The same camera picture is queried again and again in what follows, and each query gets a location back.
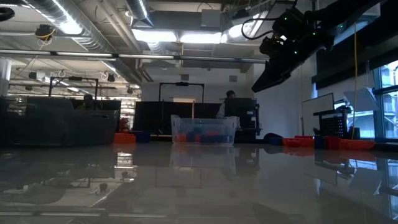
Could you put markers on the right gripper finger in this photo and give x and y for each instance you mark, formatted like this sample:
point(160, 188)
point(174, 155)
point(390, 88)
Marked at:
point(276, 74)
point(261, 76)

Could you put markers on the small red toy block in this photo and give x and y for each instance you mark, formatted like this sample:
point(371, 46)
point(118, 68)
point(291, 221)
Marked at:
point(212, 133)

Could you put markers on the small blue toy block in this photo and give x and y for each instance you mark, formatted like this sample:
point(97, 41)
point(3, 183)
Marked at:
point(192, 136)
point(222, 139)

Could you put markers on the small orange toy block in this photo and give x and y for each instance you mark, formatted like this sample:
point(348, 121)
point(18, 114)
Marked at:
point(180, 137)

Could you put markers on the long orange toy block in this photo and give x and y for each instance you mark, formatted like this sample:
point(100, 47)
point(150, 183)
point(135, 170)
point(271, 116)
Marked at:
point(357, 144)
point(124, 138)

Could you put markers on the dark grey translucent bin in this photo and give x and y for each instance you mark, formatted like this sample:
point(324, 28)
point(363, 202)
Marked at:
point(62, 127)

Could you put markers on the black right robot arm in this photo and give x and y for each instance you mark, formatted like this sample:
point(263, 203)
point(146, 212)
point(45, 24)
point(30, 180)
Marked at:
point(342, 14)

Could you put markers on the person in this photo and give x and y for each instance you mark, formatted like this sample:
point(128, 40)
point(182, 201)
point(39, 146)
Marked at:
point(88, 99)
point(230, 93)

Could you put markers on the whiteboard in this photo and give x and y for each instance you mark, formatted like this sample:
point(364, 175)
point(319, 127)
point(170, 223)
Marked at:
point(317, 109)

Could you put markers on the long red toy block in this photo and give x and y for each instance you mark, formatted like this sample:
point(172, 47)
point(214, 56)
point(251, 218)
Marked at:
point(304, 136)
point(332, 142)
point(298, 142)

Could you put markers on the ceiling light panel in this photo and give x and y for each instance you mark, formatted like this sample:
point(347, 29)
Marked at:
point(200, 38)
point(155, 35)

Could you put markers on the clear plastic bin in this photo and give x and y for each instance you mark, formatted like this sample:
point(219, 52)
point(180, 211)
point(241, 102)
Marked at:
point(203, 124)

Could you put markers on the grey ceiling box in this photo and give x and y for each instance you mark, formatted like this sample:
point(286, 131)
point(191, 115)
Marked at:
point(211, 18)

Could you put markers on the black perforated cart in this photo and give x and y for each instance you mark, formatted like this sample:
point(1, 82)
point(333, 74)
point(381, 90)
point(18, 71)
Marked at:
point(334, 126)

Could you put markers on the horizontal ceiling pipe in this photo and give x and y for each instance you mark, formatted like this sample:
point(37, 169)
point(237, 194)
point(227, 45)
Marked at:
point(146, 56)

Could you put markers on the black partition panels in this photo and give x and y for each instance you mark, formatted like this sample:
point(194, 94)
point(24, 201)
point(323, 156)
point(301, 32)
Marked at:
point(149, 118)

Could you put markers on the black ceiling device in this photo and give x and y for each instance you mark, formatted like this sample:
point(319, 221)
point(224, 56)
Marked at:
point(44, 31)

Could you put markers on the white column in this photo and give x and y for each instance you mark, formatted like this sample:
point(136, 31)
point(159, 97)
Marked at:
point(4, 74)

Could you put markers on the silver rectangular duct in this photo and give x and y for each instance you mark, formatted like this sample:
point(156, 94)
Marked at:
point(371, 18)

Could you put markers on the black frame stand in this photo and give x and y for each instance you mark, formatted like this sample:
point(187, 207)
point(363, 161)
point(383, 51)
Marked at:
point(182, 83)
point(74, 78)

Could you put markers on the silver spiral duct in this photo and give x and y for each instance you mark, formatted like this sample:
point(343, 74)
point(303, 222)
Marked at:
point(93, 40)
point(140, 12)

